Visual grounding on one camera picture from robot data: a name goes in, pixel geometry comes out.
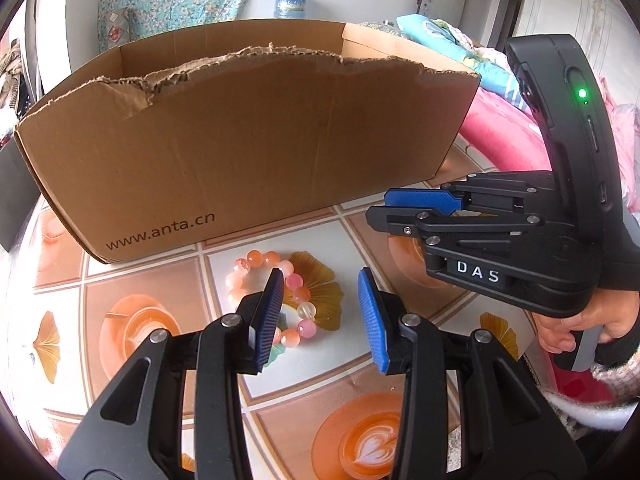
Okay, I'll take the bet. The pink bead bracelet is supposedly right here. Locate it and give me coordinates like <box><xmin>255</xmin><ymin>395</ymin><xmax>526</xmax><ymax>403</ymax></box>
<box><xmin>224</xmin><ymin>249</ymin><xmax>319</xmax><ymax>350</ymax></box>

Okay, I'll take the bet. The right hand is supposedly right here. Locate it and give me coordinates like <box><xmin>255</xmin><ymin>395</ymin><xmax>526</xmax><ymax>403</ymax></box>
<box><xmin>533</xmin><ymin>289</ymin><xmax>639</xmax><ymax>354</ymax></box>

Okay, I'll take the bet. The pink floral quilt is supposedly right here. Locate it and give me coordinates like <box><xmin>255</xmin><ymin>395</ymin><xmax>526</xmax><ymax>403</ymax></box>
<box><xmin>460</xmin><ymin>78</ymin><xmax>639</xmax><ymax>211</ymax></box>

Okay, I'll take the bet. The patterned tile tablecloth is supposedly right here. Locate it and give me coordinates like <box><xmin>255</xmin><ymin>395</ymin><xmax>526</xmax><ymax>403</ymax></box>
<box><xmin>22</xmin><ymin>198</ymin><xmax>535</xmax><ymax>479</ymax></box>

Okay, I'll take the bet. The blue pillow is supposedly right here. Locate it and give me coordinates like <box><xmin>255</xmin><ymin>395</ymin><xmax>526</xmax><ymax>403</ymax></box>
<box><xmin>396</xmin><ymin>14</ymin><xmax>529</xmax><ymax>113</ymax></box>

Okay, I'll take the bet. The brown cardboard box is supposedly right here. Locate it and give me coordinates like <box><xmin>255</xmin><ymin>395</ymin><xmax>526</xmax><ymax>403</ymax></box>
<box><xmin>15</xmin><ymin>18</ymin><xmax>480</xmax><ymax>263</ymax></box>

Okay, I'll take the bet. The white wardrobe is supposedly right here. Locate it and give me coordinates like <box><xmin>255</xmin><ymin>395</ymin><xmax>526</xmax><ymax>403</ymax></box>
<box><xmin>514</xmin><ymin>0</ymin><xmax>639</xmax><ymax>105</ymax></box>

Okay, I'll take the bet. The blue water bottle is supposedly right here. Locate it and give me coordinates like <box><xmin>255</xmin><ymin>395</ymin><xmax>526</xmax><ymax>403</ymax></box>
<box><xmin>273</xmin><ymin>0</ymin><xmax>307</xmax><ymax>20</ymax></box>

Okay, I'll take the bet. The dark grey cabinet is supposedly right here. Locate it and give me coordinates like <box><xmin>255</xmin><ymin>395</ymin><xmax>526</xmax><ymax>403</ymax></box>
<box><xmin>0</xmin><ymin>139</ymin><xmax>40</xmax><ymax>252</ymax></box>

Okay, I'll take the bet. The black camera box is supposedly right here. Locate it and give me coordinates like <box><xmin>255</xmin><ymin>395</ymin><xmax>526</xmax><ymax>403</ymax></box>
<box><xmin>506</xmin><ymin>34</ymin><xmax>637</xmax><ymax>262</ymax></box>

